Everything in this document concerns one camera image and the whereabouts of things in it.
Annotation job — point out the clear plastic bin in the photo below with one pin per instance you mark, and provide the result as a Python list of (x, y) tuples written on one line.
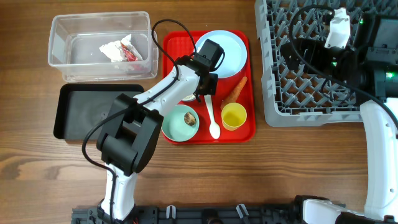
[(75, 40)]

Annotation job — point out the white plastic spoon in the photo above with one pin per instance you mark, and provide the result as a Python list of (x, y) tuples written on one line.
[(214, 128)]

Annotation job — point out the brown food scrap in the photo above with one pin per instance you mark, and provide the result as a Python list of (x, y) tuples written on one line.
[(190, 119)]

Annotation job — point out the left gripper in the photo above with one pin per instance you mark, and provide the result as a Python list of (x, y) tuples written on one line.
[(212, 88)]

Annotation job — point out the green bowl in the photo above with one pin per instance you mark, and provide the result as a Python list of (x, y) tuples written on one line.
[(174, 127)]

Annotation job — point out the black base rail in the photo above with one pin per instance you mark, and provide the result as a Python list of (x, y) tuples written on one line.
[(241, 213)]

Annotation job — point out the light blue plate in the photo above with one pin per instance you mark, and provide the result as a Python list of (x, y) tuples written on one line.
[(234, 48)]

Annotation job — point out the grey dishwasher rack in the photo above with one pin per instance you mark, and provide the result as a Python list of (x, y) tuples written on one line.
[(293, 97)]

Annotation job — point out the orange carrot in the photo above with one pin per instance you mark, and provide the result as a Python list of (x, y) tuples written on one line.
[(233, 96)]

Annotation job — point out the light blue bowl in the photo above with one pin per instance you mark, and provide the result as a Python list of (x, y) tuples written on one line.
[(189, 98)]

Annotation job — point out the red foil wrapper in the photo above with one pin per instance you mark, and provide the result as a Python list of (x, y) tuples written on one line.
[(128, 54)]

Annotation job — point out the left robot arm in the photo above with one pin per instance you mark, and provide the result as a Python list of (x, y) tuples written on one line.
[(129, 135)]

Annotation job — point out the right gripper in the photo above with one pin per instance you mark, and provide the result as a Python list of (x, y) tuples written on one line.
[(313, 48)]

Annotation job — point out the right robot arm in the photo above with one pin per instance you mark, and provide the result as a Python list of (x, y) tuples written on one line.
[(369, 70)]

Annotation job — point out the white napkin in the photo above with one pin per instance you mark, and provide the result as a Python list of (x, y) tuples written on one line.
[(114, 52)]

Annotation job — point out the black plastic tray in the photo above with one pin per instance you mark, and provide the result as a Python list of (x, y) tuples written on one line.
[(81, 106)]

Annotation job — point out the red serving tray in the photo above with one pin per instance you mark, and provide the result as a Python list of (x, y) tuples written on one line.
[(224, 87)]

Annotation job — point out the yellow cup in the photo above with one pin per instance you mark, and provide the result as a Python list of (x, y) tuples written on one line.
[(233, 116)]

